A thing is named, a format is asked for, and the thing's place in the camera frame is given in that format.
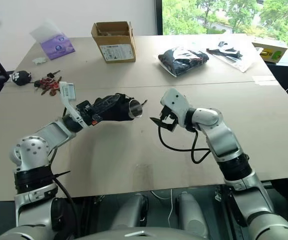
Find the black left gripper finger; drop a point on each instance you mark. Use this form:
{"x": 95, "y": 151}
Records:
{"x": 103, "y": 115}
{"x": 107, "y": 101}

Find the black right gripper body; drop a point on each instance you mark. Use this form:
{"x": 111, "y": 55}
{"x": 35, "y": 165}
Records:
{"x": 168, "y": 113}

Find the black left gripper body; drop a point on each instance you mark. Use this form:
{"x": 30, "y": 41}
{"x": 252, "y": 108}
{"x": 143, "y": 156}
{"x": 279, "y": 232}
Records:
{"x": 87, "y": 112}

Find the metal cup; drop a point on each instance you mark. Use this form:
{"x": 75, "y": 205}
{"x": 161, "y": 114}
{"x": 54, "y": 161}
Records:
{"x": 136, "y": 108}

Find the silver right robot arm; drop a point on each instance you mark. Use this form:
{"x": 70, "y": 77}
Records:
{"x": 223, "y": 140}

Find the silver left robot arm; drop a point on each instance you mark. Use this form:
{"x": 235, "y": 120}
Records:
{"x": 51, "y": 135}

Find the bunch of keys red tags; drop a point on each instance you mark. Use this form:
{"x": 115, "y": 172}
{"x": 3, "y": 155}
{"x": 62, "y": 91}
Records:
{"x": 49, "y": 83}

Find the black clothes in plastic bag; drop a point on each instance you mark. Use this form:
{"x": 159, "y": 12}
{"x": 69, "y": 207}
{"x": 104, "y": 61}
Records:
{"x": 182, "y": 60}

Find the open brown cardboard box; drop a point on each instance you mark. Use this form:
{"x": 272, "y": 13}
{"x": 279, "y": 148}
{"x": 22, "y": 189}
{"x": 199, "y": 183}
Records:
{"x": 115, "y": 41}

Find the small white wrapper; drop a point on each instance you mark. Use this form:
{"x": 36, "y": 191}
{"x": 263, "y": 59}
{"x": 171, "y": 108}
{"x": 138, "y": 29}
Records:
{"x": 39, "y": 60}

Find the purple tissue pack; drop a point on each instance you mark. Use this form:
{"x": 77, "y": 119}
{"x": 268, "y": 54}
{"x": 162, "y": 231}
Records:
{"x": 56, "y": 46}

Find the black paw print plush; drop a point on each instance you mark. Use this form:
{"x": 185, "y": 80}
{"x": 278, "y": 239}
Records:
{"x": 21, "y": 78}

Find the flat plastic bag black items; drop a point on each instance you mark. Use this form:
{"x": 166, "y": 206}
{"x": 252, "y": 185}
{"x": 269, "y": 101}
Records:
{"x": 229, "y": 56}

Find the silver right robot leg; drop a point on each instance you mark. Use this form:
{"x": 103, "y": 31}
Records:
{"x": 191, "y": 212}

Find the silver robot leg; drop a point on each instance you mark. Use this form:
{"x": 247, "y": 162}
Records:
{"x": 131, "y": 210}
{"x": 191, "y": 212}

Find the silver left robot leg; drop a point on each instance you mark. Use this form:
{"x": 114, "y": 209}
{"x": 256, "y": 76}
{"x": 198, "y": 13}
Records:
{"x": 131, "y": 210}

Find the silver robot torso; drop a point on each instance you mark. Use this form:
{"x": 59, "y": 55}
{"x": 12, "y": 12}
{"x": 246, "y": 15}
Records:
{"x": 103, "y": 233}

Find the yellow green cardboard box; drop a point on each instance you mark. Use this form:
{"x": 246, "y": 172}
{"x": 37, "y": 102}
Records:
{"x": 271, "y": 51}

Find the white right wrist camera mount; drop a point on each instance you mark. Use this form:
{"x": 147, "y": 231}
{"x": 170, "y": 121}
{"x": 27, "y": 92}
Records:
{"x": 176, "y": 102}

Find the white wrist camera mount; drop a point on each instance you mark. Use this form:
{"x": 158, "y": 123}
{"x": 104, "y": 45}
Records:
{"x": 67, "y": 93}
{"x": 176, "y": 102}

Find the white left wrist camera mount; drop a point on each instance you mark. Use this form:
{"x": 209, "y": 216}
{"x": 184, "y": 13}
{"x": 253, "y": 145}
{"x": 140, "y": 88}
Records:
{"x": 67, "y": 93}

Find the black window frame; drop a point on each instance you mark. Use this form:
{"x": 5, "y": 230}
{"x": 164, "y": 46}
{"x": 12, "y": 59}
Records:
{"x": 158, "y": 16}

